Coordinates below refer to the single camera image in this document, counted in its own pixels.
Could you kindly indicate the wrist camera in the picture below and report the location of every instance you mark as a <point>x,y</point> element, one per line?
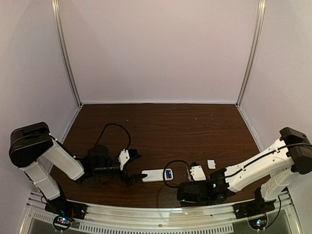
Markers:
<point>123,158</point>
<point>196,172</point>

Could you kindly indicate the aluminium frame post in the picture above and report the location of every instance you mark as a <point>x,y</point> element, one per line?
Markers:
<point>64,52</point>
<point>259,21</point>

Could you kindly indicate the left aluminium frame post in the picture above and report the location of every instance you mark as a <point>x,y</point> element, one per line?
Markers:
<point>64,52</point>

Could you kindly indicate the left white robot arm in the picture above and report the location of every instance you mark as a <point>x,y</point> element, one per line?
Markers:
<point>33,148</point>

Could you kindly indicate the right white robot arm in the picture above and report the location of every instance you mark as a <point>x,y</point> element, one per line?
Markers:
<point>287,157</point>

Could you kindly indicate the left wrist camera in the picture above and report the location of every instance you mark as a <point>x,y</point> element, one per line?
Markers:
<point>123,158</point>

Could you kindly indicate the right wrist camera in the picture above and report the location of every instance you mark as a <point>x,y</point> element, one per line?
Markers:
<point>196,172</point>

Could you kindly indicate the front aluminium rail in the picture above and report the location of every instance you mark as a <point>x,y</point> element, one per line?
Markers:
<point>217,219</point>

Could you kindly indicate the right aluminium frame post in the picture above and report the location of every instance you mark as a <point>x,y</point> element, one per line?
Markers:
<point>259,21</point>

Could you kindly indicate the white remote control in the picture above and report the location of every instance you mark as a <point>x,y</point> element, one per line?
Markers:
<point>157,175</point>

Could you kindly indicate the white battery cover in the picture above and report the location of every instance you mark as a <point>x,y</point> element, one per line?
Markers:
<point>211,164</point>

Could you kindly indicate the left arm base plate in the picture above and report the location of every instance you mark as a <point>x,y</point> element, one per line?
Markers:
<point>71,210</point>

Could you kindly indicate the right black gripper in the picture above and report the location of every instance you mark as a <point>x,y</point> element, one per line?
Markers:
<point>183,192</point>

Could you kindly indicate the clear handle screwdriver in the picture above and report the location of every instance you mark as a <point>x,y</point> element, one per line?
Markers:
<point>189,176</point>

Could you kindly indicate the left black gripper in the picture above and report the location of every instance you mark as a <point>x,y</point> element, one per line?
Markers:
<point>125,172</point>

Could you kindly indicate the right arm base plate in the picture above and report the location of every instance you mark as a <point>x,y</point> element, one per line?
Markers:
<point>252,208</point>

